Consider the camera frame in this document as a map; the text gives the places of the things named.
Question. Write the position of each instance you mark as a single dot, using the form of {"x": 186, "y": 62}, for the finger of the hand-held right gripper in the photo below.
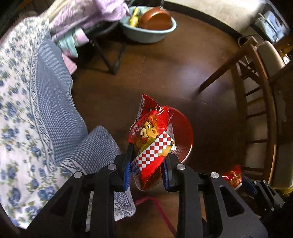
{"x": 263, "y": 192}

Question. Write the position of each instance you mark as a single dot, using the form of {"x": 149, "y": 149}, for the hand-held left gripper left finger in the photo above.
{"x": 127, "y": 174}

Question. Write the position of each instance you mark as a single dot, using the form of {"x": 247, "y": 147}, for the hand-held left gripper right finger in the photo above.
{"x": 167, "y": 178}

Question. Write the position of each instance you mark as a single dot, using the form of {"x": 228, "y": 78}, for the small red snack packet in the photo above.
{"x": 233, "y": 176}

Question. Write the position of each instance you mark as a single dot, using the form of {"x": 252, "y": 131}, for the red cartoon snack bag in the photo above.
{"x": 151, "y": 132}

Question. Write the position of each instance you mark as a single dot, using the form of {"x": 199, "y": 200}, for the red plastic basket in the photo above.
{"x": 183, "y": 132}

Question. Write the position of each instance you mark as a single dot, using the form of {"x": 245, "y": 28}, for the wooden chair with cushion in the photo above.
{"x": 267, "y": 109}

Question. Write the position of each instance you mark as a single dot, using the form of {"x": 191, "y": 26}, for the blue floral blanket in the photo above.
{"x": 34, "y": 114}

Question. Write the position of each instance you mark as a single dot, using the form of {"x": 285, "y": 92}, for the black folding stand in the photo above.
{"x": 109, "y": 61}

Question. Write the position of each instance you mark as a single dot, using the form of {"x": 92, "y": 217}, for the pink cloth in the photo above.
{"x": 69, "y": 64}

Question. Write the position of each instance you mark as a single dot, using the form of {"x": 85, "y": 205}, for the beige chair cushion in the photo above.
{"x": 270, "y": 57}

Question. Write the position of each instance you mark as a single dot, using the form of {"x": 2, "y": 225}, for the light blue basin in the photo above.
{"x": 146, "y": 37}

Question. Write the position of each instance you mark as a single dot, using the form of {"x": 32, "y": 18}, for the light teal cloth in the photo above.
{"x": 68, "y": 43}

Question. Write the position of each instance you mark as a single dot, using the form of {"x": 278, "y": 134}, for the yellow item in basin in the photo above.
{"x": 134, "y": 20}

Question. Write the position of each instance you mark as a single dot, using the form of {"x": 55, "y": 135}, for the brown bowl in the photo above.
{"x": 155, "y": 19}

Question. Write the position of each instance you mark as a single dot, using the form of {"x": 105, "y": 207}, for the purple blanket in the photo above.
{"x": 91, "y": 13}

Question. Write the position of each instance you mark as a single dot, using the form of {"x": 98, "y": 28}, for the light blue bag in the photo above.
{"x": 267, "y": 25}

